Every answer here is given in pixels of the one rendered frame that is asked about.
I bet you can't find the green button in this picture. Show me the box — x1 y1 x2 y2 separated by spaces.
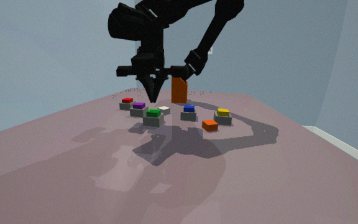
143 109 164 127

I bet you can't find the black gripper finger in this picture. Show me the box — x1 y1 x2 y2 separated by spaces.
152 78 168 103
135 77 154 103

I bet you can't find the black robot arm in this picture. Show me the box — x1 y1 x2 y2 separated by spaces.
108 0 244 83

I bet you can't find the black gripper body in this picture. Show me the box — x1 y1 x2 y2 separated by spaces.
116 42 189 78

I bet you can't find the red button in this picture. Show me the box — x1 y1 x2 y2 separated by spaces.
120 98 135 110

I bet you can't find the yellow button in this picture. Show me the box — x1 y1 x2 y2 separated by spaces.
213 108 232 125

